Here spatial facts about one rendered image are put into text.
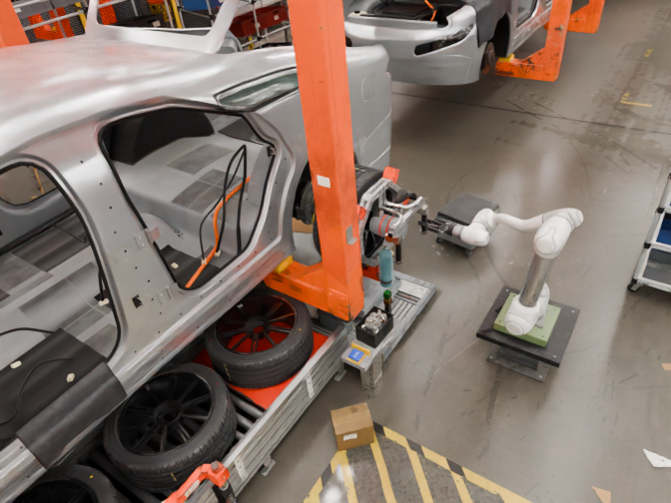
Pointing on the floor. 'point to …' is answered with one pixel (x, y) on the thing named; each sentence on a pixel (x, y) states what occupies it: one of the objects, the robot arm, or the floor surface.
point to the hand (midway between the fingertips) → (424, 222)
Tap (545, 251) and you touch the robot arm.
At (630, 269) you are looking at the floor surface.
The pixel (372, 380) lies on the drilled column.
